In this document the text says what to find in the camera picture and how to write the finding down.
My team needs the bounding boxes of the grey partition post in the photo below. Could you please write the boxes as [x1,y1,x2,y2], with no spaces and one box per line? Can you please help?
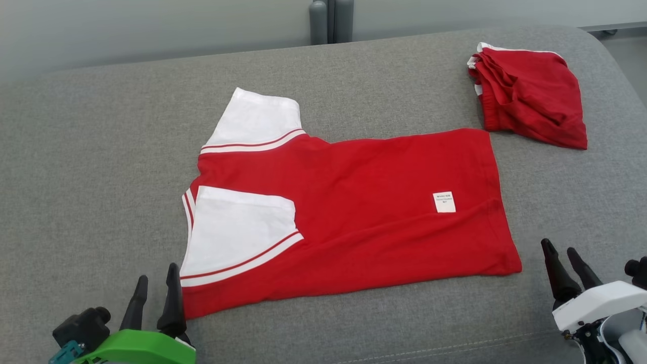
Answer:
[309,0,330,46]
[332,0,355,43]

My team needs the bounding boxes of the teal left cable connector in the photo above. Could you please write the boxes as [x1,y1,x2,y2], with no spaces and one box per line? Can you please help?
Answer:
[49,340,84,364]

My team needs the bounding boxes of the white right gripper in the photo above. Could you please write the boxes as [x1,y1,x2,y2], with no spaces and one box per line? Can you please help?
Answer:
[541,239,647,333]

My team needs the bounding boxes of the red shirt white sleeves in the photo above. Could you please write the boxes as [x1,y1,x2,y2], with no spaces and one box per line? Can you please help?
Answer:
[179,87,523,320]

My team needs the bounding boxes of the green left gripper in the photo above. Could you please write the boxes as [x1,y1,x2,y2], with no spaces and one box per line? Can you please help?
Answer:
[73,263,197,364]

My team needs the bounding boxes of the red shorts white stripes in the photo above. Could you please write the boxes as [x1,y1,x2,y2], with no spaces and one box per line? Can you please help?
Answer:
[467,42,589,151]

